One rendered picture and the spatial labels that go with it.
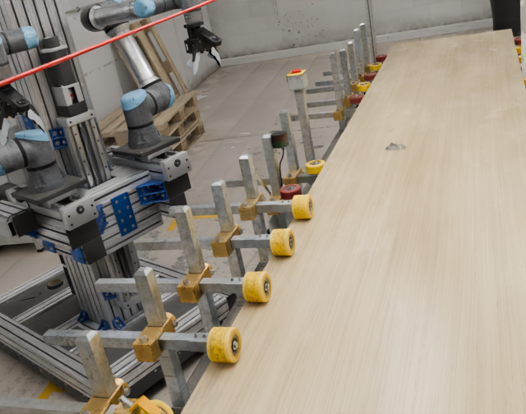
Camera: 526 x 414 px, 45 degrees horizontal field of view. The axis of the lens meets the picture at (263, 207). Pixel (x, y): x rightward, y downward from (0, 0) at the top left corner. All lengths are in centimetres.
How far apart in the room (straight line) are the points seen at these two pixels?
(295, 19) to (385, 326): 888
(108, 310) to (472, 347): 200
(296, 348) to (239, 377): 15
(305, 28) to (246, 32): 95
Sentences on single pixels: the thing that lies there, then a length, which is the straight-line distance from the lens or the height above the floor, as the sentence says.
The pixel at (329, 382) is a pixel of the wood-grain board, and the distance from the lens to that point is 138.
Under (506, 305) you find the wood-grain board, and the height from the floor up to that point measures 90.
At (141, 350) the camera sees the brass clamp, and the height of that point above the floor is 96.
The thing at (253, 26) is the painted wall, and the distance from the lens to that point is 1034.
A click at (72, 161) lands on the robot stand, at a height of 106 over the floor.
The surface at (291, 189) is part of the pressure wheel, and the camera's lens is 235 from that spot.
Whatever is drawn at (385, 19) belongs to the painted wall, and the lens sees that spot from 1006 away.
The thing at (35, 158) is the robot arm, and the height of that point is 117.
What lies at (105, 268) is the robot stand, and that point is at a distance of 298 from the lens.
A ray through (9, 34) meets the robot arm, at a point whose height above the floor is 164.
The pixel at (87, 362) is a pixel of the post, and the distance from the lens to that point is 136.
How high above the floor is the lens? 177
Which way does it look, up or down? 23 degrees down
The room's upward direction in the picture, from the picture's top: 11 degrees counter-clockwise
